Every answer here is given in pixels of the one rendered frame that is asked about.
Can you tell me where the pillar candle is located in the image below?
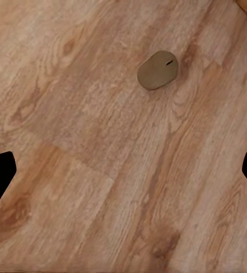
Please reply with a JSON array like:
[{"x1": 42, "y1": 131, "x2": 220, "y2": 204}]
[{"x1": 137, "y1": 51, "x2": 179, "y2": 90}]

